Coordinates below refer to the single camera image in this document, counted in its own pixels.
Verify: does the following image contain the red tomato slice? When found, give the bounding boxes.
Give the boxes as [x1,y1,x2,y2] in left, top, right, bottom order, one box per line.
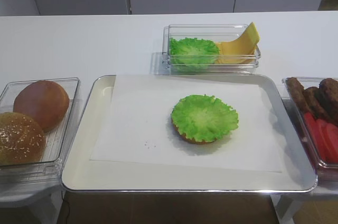
[316,119,334,164]
[304,112,324,162]
[324,123,337,164]

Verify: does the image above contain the clear bin with lettuce cheese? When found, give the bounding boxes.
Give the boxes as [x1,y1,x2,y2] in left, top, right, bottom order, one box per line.
[162,22,261,74]

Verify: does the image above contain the flat yellow cheese slices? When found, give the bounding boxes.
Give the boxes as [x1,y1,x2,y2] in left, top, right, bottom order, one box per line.
[215,42,254,64]

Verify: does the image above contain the upright yellow cheese slice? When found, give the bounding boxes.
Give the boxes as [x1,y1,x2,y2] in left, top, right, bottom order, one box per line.
[221,22,260,55]

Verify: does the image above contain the green lettuce leaf on bun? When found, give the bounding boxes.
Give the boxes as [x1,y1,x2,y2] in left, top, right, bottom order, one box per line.
[171,95,239,142]

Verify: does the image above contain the white paper sheet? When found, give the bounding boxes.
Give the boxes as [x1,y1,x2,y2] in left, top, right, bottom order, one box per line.
[91,76,283,173]

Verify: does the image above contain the bottom bun on tray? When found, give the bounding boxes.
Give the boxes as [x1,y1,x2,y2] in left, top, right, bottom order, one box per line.
[171,121,231,145]

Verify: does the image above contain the metal serving tray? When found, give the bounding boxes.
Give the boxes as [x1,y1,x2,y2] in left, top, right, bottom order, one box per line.
[62,74,317,193]

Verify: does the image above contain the green lettuce in bin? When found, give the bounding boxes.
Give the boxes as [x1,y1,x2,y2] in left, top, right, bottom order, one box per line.
[169,38,220,69]

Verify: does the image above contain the plain brown bun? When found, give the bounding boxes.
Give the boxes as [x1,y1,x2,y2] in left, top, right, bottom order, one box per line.
[13,80,70,132]

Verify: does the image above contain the left brown meat patty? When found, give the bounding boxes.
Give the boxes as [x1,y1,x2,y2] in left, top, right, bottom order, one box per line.
[286,77,318,118]

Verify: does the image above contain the brown meat patty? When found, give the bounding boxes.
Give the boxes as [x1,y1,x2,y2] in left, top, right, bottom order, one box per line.
[286,77,318,118]
[303,87,335,124]
[318,78,338,125]

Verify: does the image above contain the clear bin with buns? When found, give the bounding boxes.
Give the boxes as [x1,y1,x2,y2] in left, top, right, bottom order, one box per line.
[1,78,80,184]

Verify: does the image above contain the middle brown meat patty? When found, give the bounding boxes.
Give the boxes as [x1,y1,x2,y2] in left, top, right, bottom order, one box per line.
[303,87,335,124]

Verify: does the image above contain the clear bin with patties tomatoes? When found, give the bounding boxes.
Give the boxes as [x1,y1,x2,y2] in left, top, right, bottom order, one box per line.
[283,77,337,181]

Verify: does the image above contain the sesame seed bun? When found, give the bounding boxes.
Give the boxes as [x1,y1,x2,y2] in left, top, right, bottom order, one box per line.
[1,112,46,166]

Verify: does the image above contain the right brown meat patty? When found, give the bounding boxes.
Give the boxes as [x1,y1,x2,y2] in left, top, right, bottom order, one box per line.
[318,78,338,125]

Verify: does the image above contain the red tomato slice in bin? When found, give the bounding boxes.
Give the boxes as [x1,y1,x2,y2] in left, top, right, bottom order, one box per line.
[316,119,334,164]

